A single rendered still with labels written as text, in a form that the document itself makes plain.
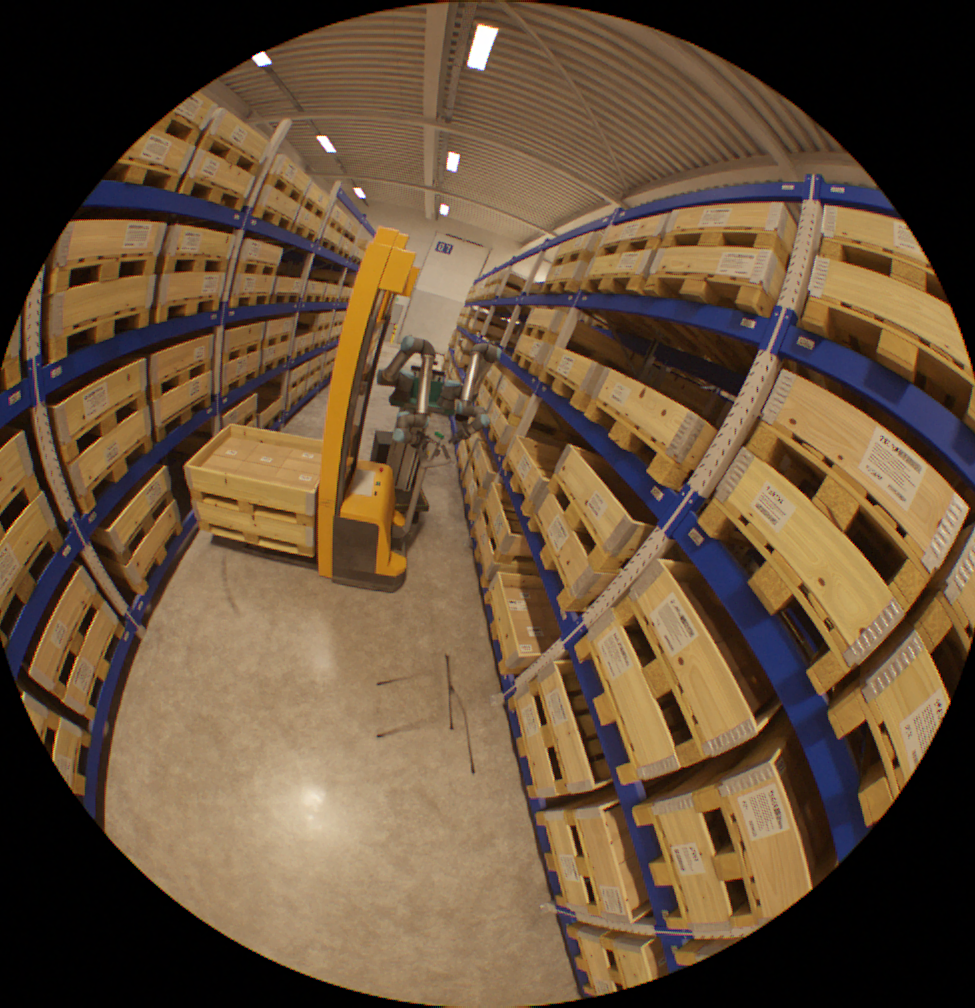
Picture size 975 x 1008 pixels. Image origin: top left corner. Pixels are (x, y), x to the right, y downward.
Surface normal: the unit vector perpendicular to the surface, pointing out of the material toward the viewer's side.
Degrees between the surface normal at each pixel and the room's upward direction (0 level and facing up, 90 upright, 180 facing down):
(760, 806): 90
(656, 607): 90
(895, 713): 90
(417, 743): 0
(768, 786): 90
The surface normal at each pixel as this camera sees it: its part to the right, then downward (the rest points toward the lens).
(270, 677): 0.35, -0.78
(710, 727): -0.92, -0.19
